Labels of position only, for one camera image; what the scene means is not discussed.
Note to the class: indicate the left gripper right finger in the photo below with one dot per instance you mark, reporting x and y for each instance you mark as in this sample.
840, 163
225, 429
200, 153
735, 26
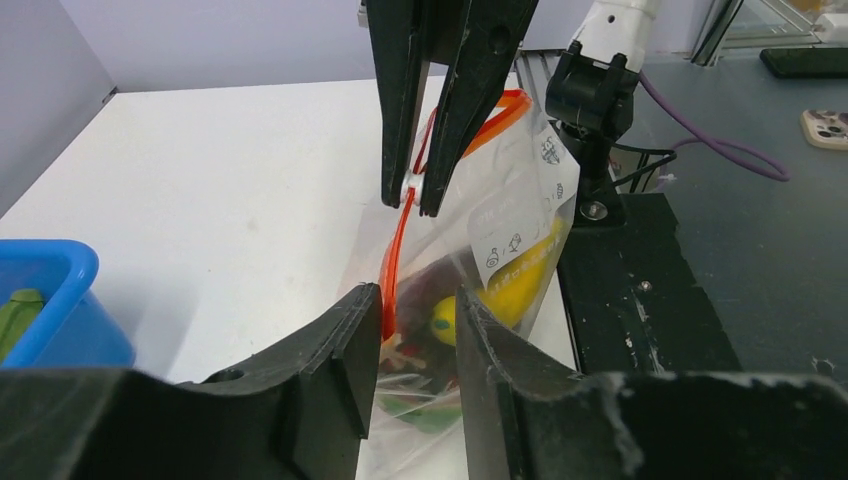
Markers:
528, 416

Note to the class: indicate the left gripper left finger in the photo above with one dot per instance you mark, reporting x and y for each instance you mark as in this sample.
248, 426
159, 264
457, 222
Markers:
298, 409

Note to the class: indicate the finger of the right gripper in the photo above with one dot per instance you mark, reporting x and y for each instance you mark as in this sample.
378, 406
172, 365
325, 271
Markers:
481, 47
398, 31

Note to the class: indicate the yellow banana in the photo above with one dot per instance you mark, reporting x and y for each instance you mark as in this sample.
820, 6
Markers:
511, 291

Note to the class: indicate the clear zip top bag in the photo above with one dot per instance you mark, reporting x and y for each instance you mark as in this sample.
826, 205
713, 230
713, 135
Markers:
514, 179

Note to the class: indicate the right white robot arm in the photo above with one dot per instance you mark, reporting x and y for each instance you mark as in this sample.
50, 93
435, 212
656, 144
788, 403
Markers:
590, 92

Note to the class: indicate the blue plastic bin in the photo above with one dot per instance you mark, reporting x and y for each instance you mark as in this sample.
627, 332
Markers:
73, 329

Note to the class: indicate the black phone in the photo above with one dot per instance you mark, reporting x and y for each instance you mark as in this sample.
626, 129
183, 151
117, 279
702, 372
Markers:
806, 63

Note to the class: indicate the dark green cucumber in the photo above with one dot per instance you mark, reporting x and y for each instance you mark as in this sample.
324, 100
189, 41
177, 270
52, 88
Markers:
17, 314

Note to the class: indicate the beige patterned phone case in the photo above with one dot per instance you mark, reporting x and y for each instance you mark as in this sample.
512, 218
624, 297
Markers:
825, 129

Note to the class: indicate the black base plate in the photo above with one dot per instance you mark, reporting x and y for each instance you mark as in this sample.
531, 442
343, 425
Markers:
631, 298

